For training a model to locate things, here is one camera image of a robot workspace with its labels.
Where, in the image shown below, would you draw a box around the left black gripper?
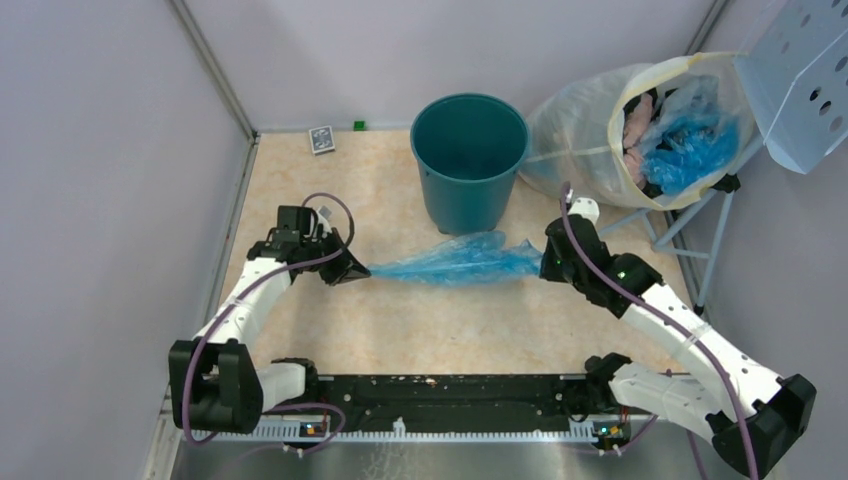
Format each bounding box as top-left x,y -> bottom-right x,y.
300,226 -> 370,285

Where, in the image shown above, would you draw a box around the blue plastic trash bag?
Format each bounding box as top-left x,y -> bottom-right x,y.
368,230 -> 543,287

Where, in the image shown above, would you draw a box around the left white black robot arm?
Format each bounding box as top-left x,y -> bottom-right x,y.
168,205 -> 371,439

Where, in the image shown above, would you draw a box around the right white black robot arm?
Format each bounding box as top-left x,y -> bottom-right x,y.
540,214 -> 817,479

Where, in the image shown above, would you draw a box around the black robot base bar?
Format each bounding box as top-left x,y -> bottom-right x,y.
264,370 -> 654,435

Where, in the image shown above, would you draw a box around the teal plastic trash bin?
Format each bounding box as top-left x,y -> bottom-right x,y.
410,93 -> 530,235

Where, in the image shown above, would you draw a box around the blue bags inside large bag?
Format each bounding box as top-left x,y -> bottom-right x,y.
639,75 -> 740,196

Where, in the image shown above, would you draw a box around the playing card deck box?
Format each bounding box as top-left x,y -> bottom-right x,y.
308,125 -> 336,156

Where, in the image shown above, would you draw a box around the large translucent stuffed bag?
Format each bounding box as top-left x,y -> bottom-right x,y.
519,52 -> 756,210

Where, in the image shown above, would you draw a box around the perforated white metal panel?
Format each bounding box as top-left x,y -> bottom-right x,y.
734,0 -> 847,175

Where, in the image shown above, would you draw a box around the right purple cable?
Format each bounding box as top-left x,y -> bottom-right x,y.
559,182 -> 762,480

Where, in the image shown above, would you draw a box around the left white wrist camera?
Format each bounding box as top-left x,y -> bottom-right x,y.
312,206 -> 332,236

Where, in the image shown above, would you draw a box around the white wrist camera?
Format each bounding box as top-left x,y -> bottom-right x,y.
312,206 -> 332,236
568,197 -> 600,226

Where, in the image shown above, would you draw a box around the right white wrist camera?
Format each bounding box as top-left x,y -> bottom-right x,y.
568,197 -> 600,226

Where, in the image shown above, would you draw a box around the white slotted cable duct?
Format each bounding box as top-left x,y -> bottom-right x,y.
215,415 -> 598,444

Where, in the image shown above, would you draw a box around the aluminium frame post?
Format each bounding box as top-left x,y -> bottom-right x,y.
167,0 -> 257,143

